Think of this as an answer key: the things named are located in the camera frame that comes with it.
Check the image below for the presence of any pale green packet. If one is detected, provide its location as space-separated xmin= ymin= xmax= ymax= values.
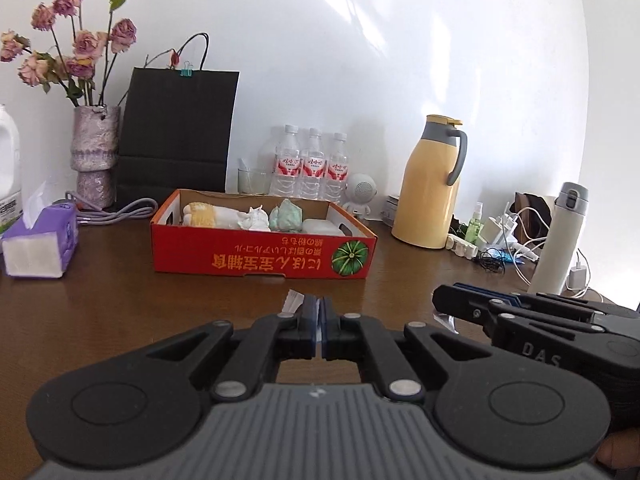
xmin=269 ymin=198 xmax=305 ymax=233

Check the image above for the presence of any dried twig with red bud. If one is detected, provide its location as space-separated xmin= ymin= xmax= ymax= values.
xmin=142 ymin=49 xmax=180 ymax=69

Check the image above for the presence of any black paper bag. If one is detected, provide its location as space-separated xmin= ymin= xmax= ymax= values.
xmin=115 ymin=32 xmax=241 ymax=206

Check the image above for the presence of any white charger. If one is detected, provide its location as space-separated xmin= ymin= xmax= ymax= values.
xmin=481 ymin=214 xmax=521 ymax=248

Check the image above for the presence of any white tissue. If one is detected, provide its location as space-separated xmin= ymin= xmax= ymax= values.
xmin=239 ymin=205 xmax=272 ymax=232

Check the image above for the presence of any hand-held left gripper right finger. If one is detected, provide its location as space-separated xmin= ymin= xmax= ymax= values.
xmin=320 ymin=295 xmax=501 ymax=402

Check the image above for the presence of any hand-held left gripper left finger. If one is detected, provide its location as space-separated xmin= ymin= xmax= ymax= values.
xmin=132 ymin=294 xmax=321 ymax=402

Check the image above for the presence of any white tall flask grey lid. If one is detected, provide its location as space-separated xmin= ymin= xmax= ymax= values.
xmin=527 ymin=182 xmax=590 ymax=297

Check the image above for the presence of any translucent cotton swab box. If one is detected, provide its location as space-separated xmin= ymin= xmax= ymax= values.
xmin=301 ymin=217 xmax=351 ymax=236

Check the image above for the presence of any white usb adapter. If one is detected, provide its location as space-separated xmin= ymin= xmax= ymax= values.
xmin=565 ymin=266 xmax=591 ymax=292

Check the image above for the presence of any yellow thermos jug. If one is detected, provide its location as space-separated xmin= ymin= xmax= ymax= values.
xmin=391 ymin=115 xmax=469 ymax=251

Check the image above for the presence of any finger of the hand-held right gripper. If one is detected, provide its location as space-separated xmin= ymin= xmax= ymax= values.
xmin=432 ymin=285 xmax=601 ymax=340
xmin=452 ymin=282 xmax=640 ymax=325

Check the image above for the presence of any grey cable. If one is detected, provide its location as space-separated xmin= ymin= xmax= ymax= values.
xmin=65 ymin=191 xmax=160 ymax=226

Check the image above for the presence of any white power strip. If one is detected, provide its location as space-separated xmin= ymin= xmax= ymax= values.
xmin=446 ymin=232 xmax=483 ymax=260

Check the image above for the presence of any dark brown round object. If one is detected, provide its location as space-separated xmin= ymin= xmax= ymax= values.
xmin=512 ymin=191 xmax=556 ymax=243

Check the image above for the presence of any dried pink rose bouquet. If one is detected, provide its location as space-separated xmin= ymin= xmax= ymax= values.
xmin=0 ymin=0 xmax=146 ymax=107

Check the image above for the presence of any white detergent bottle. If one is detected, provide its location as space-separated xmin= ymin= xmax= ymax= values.
xmin=0 ymin=105 xmax=25 ymax=233

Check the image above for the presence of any clear water bottle red label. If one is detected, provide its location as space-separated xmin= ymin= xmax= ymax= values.
xmin=270 ymin=125 xmax=303 ymax=199
xmin=299 ymin=127 xmax=328 ymax=201
xmin=325 ymin=132 xmax=349 ymax=204

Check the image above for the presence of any purple tissue box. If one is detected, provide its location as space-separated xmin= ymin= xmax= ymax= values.
xmin=0 ymin=180 xmax=80 ymax=279

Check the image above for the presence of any clear glass cup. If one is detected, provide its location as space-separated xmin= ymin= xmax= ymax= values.
xmin=237 ymin=166 xmax=273 ymax=196

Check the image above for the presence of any person's right hand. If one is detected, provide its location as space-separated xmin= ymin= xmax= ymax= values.
xmin=595 ymin=429 xmax=640 ymax=472

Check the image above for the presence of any small white box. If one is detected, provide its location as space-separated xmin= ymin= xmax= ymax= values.
xmin=382 ymin=194 xmax=401 ymax=227

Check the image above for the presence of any red cardboard box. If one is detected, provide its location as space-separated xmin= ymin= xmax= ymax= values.
xmin=150 ymin=189 xmax=378 ymax=279

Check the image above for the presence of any black tangled cable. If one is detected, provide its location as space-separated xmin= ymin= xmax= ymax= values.
xmin=477 ymin=247 xmax=509 ymax=275

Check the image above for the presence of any white robot speaker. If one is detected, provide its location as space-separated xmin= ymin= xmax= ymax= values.
xmin=341 ymin=174 xmax=379 ymax=221

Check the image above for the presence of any green spray bottle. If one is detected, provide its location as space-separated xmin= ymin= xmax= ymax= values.
xmin=465 ymin=201 xmax=485 ymax=245

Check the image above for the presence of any purple textured vase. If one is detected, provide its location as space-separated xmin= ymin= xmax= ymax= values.
xmin=70 ymin=105 xmax=122 ymax=210

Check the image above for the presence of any yellow and white plush toy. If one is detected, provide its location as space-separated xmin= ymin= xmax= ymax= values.
xmin=181 ymin=201 xmax=251 ymax=229

